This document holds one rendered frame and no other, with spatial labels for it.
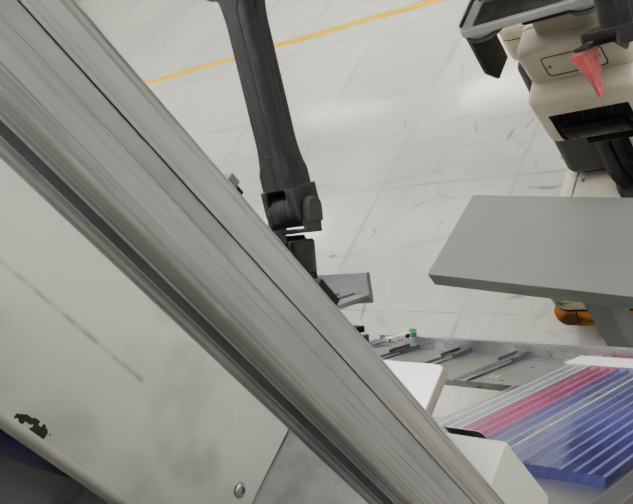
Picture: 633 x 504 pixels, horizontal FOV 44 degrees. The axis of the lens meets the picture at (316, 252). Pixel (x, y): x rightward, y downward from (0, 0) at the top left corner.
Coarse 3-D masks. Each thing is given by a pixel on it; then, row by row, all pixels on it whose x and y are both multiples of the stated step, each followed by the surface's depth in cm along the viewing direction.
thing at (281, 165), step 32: (224, 0) 116; (256, 0) 116; (256, 32) 116; (256, 64) 116; (256, 96) 118; (256, 128) 119; (288, 128) 120; (288, 160) 119; (288, 192) 119; (288, 224) 122
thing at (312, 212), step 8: (304, 200) 120; (312, 200) 120; (304, 208) 120; (312, 208) 120; (320, 208) 121; (304, 216) 120; (312, 216) 120; (320, 216) 121; (304, 224) 120; (312, 224) 121; (320, 224) 122; (280, 232) 118; (288, 232) 119; (296, 232) 120; (304, 232) 120; (288, 248) 119
